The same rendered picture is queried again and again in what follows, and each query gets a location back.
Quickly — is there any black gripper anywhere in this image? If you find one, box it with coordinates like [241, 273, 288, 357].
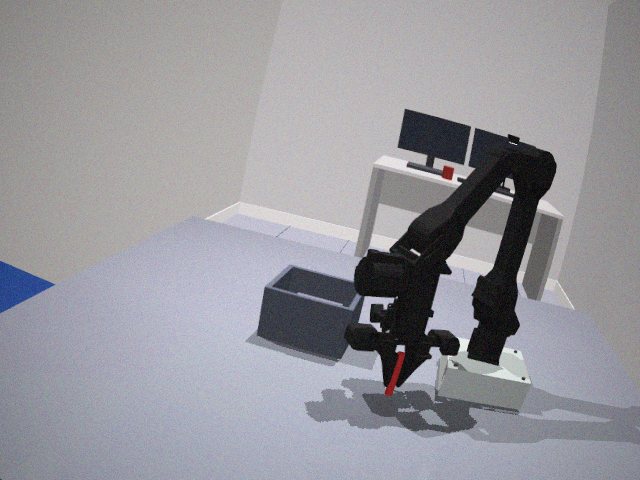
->
[344, 296, 460, 387]

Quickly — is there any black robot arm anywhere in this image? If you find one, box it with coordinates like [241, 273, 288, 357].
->
[354, 145, 557, 365]

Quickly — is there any red peg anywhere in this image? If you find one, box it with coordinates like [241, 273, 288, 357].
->
[385, 351, 405, 396]

